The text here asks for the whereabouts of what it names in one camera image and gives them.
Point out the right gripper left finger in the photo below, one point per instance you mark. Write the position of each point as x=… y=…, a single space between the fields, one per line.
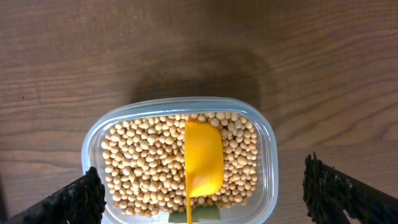
x=80 y=202

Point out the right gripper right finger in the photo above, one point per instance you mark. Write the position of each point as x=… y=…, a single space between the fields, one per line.
x=334 y=197

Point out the yellow measuring scoop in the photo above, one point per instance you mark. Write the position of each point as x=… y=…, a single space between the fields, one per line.
x=204 y=167

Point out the pile of soybeans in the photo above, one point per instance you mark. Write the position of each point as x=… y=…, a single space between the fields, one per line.
x=145 y=164

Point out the clear plastic container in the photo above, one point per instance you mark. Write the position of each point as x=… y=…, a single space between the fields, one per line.
x=264 y=198

